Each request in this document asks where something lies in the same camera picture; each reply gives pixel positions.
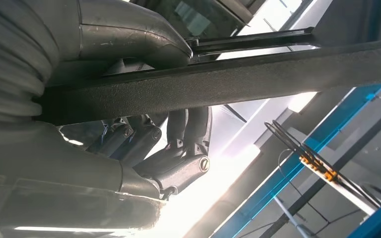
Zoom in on black cable bundle orange clips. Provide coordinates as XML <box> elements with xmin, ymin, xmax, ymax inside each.
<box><xmin>264</xmin><ymin>119</ymin><xmax>381</xmax><ymax>211</ymax></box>

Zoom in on blue metal shelf rack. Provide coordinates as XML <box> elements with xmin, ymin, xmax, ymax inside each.
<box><xmin>210</xmin><ymin>83</ymin><xmax>381</xmax><ymax>238</ymax></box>

